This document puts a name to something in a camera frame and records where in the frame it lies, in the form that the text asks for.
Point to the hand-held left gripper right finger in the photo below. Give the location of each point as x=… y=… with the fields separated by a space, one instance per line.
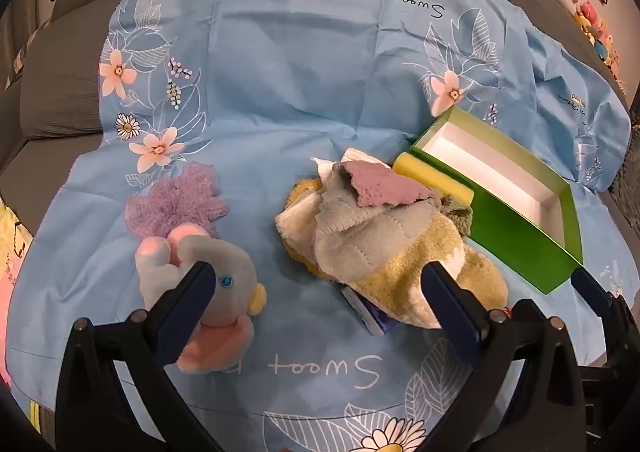
x=450 y=312

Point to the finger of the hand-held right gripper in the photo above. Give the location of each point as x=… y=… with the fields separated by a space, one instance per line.
x=590 y=284
x=615 y=407

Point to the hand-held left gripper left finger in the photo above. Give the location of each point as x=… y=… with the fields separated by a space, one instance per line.
x=185 y=312

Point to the yellow and white towel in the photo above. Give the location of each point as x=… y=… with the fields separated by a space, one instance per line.
x=400 y=277

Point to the grey-green fluffy cloth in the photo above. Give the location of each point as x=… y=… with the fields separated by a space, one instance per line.
x=460 y=219

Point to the green cardboard box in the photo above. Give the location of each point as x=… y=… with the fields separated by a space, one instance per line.
x=510 y=232

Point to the grey quilted towel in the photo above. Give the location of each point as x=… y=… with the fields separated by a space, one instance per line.
x=360 y=237

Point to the pink knitted cloth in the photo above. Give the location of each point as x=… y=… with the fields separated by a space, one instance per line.
x=385 y=187

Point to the yellow sponge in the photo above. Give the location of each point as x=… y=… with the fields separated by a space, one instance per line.
x=425 y=172

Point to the grey sofa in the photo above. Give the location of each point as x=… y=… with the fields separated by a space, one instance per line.
x=55 y=82

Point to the blue floral bed sheet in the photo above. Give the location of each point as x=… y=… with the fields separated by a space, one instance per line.
x=275 y=57

